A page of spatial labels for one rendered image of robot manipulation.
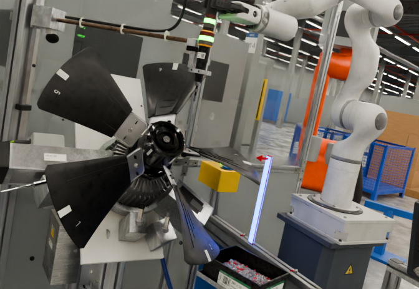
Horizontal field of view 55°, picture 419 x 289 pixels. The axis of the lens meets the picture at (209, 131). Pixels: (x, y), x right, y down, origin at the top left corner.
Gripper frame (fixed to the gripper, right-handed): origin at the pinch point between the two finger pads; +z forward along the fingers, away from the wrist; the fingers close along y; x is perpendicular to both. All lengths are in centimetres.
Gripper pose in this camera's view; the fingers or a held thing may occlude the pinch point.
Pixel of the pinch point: (213, 3)
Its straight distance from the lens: 125.9
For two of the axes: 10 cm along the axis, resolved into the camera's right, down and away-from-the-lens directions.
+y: -5.2, -2.0, 8.3
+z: -8.3, -1.1, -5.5
